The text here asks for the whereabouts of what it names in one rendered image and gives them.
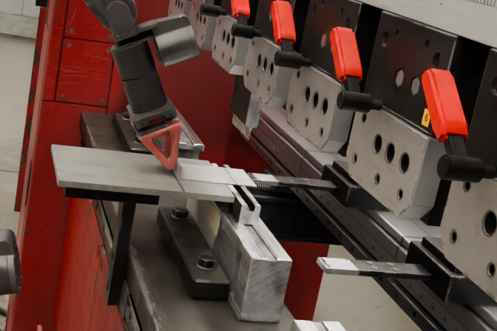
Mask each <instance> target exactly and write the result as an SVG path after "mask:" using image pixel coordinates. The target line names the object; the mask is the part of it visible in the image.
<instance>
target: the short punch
mask: <svg viewBox="0 0 497 331"><path fill-rule="evenodd" d="M262 103H263V102H262V101H261V100H260V99H259V98H258V97H256V96H255V95H254V94H253V93H252V92H250V91H249V90H248V89H247V88H245V86H244V80H243V75H235V79H234V87H233V91H232V95H231V103H230V107H229V109H230V111H231V112H232V113H233V114H234V115H233V119H232V123H233V124H234V125H235V126H236V127H237V128H238V130H239V131H240V132H241V133H242V134H243V135H244V136H245V137H246V138H247V139H248V140H249V138H250V134H251V128H257V126H258V122H259V118H260V111H261V107H262Z"/></svg>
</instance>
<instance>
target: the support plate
mask: <svg viewBox="0 0 497 331"><path fill-rule="evenodd" d="M51 152H52V156H53V164H54V168H55V175H56V180H57V184H58V187H67V188H82V189H91V190H99V191H115V192H124V193H132V194H147V195H155V196H164V197H180V198H188V199H204V200H211V201H220V202H234V195H233V193H232V192H231V191H230V190H229V188H228V187H227V185H226V184H218V183H210V182H196V181H188V180H179V182H180V184H181V185H182V186H183V189H184V190H185V192H183V191H182V189H181V188H180V186H179V185H178V182H177V180H176V179H175V177H174V175H173V174H172V172H171V171H170V170H167V169H166V168H165V167H164V166H163V164H162V163H161V162H160V161H159V160H158V159H157V158H156V156H155V155H151V154H138V153H131V152H124V151H110V150H103V149H90V148H82V147H75V146H62V145H55V144H52V145H51ZM177 161H178V162H179V163H186V164H193V165H201V166H212V165H211V163H210V162H209V161H207V160H194V159H186V158H179V157H178V158H177Z"/></svg>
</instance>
